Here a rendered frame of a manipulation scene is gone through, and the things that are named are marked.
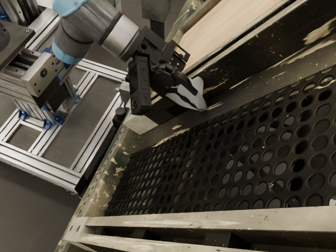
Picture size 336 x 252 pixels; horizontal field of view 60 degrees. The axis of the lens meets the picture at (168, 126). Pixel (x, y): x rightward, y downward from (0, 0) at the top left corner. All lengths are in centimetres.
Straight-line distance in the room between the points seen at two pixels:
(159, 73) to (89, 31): 15
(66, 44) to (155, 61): 19
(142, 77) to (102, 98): 140
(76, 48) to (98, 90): 136
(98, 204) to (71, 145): 95
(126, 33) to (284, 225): 43
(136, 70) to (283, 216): 40
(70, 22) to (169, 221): 40
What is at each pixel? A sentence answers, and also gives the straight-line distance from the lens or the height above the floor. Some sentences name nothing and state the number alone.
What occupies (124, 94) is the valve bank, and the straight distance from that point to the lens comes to 128.
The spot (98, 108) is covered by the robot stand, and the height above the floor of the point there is 21.
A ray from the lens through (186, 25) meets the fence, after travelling 127.
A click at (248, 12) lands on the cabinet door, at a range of 84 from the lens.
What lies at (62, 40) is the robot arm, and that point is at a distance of 66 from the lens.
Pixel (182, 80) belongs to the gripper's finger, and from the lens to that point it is 58.
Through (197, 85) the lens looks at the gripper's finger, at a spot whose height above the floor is 125.
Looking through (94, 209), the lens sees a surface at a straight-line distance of 89.
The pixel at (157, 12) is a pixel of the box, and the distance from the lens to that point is 153.
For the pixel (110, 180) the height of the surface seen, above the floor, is 89.
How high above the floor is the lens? 173
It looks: 59 degrees down
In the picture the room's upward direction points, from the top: straight up
